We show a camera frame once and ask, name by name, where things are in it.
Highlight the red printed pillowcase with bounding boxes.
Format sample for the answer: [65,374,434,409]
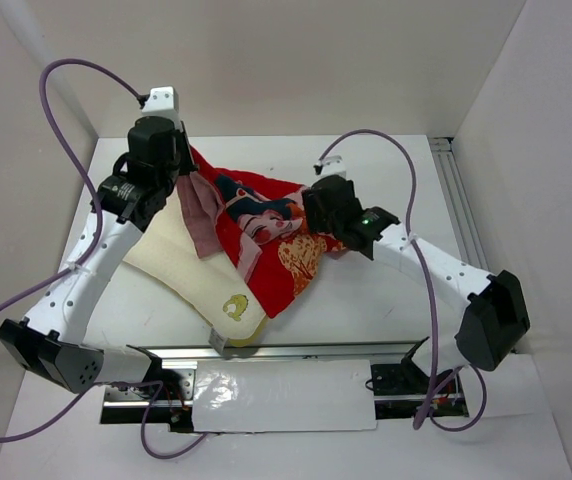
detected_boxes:
[176,148,346,318]

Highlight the cream memory foam pillow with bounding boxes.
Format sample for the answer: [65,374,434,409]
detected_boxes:
[124,196,268,347]

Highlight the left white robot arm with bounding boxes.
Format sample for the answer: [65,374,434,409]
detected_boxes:
[0,113,197,399]

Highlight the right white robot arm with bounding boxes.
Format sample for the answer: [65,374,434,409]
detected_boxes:
[303,175,530,392]

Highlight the white cover plate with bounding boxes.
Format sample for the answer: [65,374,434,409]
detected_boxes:
[192,360,377,434]

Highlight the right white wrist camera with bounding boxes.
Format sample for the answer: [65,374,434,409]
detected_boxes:
[313,155,347,179]

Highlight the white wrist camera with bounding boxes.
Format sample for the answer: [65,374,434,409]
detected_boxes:
[141,86,179,123]
[313,155,347,179]

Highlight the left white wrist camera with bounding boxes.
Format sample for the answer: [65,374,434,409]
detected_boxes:
[141,86,179,123]

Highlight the aluminium side rail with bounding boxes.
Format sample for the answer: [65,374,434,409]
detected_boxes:
[428,137,490,271]

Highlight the aluminium front rail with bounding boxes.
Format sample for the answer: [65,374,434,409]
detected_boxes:
[143,342,415,360]

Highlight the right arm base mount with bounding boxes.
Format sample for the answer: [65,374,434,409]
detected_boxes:
[364,338,468,420]

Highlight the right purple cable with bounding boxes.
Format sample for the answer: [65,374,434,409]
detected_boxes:
[318,128,488,432]

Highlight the purple cable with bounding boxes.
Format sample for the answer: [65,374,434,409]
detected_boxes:
[0,58,212,459]
[318,128,488,432]

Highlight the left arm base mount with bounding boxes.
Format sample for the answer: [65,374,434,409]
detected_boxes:
[99,346,198,434]

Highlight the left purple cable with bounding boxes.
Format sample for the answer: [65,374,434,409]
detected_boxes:
[0,58,212,459]

